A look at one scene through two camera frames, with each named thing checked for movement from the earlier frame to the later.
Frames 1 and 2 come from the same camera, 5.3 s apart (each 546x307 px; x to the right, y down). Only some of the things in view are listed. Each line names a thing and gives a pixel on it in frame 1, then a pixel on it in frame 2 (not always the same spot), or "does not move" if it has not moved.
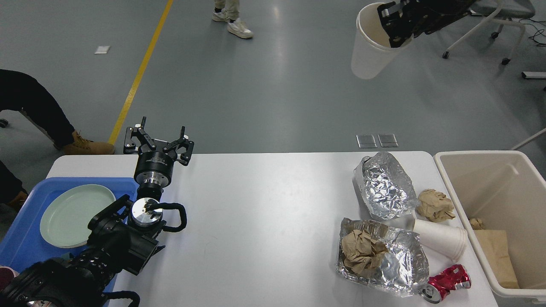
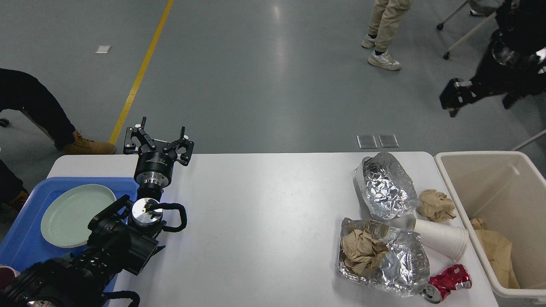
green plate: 65,220 does not move
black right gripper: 421,17 -> 504,71
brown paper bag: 495,245 does not move
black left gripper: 155,169 does not move
